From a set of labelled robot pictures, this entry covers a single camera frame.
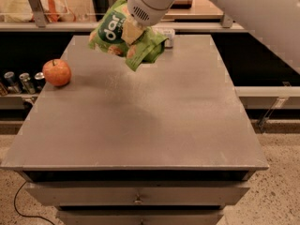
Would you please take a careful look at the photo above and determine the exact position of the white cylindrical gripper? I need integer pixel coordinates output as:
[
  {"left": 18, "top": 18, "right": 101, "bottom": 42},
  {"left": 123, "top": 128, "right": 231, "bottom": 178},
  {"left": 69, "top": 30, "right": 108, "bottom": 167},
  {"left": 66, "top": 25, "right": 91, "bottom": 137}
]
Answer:
[{"left": 121, "top": 0, "right": 175, "bottom": 44}]

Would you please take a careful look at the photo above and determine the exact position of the green rice chip bag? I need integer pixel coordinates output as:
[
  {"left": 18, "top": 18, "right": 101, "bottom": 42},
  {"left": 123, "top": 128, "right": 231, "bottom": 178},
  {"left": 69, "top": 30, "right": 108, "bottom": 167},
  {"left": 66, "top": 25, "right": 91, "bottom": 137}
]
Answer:
[{"left": 89, "top": 0, "right": 167, "bottom": 71}]

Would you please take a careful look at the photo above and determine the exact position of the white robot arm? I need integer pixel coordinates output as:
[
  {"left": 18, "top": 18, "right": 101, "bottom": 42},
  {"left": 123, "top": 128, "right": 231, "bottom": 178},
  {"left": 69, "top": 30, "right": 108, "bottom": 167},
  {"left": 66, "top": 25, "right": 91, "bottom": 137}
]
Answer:
[{"left": 127, "top": 0, "right": 300, "bottom": 72}]

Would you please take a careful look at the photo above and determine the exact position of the red apple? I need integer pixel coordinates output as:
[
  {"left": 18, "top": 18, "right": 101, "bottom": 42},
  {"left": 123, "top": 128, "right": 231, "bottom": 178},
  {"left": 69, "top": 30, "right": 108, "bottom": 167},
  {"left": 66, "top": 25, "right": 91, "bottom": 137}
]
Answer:
[{"left": 42, "top": 59, "right": 71, "bottom": 86}]

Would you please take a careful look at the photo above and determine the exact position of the white and orange bag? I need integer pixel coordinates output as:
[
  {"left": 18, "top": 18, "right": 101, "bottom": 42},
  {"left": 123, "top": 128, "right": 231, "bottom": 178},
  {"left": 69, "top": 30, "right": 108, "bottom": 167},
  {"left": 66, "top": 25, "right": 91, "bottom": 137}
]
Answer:
[{"left": 0, "top": 0, "right": 76, "bottom": 26}]

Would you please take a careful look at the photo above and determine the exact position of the clear plastic water bottle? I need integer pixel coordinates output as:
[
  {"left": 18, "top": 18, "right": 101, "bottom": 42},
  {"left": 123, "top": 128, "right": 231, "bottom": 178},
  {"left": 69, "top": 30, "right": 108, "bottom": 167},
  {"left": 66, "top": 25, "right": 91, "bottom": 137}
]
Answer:
[{"left": 155, "top": 28, "right": 175, "bottom": 48}]

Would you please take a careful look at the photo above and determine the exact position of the silver can right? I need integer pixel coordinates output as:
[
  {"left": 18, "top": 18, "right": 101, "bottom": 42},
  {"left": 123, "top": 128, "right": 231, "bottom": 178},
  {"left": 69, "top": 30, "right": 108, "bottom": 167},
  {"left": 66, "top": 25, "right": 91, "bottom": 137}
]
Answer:
[{"left": 35, "top": 72, "right": 46, "bottom": 91}]

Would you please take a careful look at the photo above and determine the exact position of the silver can middle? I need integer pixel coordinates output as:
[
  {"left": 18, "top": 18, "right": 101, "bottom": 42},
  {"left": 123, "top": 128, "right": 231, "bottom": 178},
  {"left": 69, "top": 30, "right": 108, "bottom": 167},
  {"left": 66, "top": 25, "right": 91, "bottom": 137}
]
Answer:
[{"left": 19, "top": 73, "right": 36, "bottom": 94}]

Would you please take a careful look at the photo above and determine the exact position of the upper grey drawer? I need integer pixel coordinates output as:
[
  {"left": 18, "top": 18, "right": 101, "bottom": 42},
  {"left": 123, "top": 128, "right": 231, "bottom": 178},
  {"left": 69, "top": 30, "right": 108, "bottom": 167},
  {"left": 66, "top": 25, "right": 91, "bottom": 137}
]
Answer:
[{"left": 25, "top": 181, "right": 249, "bottom": 206}]

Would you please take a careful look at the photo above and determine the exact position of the grey drawer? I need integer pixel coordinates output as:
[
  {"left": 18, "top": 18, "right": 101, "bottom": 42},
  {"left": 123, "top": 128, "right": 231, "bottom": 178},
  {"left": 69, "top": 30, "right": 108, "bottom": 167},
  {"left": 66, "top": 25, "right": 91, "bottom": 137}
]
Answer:
[
  {"left": 25, "top": 181, "right": 249, "bottom": 206},
  {"left": 57, "top": 210, "right": 223, "bottom": 225}
]

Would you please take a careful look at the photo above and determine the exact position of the lower grey drawer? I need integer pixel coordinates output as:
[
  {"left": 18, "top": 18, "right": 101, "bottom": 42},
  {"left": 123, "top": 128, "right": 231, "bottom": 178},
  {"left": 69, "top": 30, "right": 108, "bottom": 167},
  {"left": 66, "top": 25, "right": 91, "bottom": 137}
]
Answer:
[{"left": 57, "top": 210, "right": 223, "bottom": 225}]

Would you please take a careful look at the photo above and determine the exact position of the right metal bracket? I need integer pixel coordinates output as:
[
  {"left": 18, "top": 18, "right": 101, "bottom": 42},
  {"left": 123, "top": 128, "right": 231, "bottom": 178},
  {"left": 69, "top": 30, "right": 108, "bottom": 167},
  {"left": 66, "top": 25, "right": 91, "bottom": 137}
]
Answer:
[{"left": 220, "top": 13, "right": 233, "bottom": 28}]

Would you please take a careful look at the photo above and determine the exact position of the left metal bracket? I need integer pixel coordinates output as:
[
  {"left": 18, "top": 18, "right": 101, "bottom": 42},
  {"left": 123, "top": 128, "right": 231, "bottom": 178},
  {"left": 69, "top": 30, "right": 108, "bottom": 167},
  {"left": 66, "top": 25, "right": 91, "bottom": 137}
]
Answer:
[{"left": 28, "top": 0, "right": 48, "bottom": 28}]

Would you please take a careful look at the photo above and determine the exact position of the black floor cable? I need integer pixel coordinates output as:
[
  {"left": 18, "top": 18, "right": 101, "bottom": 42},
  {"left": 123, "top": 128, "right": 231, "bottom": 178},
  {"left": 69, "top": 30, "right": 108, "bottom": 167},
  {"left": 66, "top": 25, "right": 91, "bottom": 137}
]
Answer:
[{"left": 13, "top": 180, "right": 56, "bottom": 225}]

